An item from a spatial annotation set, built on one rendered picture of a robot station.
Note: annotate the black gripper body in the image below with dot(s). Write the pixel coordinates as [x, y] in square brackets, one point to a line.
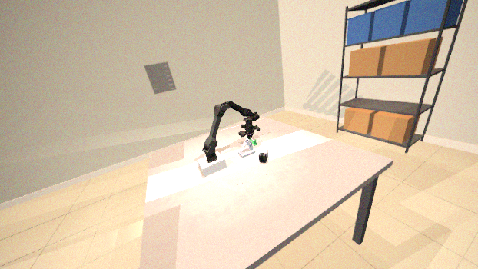
[249, 128]

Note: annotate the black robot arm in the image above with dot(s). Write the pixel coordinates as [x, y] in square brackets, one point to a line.
[219, 110]

